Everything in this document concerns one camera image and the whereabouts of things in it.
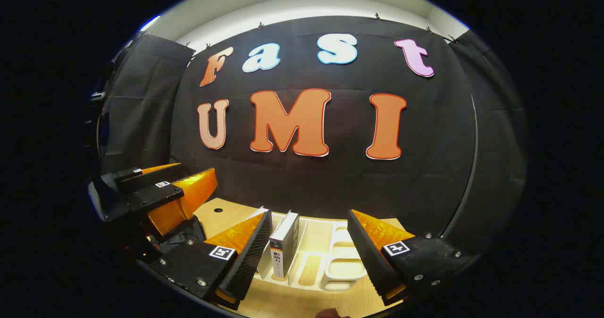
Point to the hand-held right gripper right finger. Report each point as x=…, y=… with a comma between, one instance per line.
x=370, y=261

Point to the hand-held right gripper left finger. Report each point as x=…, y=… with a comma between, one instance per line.
x=250, y=261

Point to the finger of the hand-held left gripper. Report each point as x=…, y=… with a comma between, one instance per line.
x=141, y=200
x=141, y=176

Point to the cream plastic bookshelf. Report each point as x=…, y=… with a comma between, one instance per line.
x=347, y=268

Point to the grey cover book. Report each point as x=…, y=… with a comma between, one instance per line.
x=283, y=242

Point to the black schoolbag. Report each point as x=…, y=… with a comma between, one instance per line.
x=186, y=235

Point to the black backdrop cloth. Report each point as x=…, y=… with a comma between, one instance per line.
x=330, y=181

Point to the dark equipment stand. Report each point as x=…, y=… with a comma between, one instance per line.
x=96, y=96

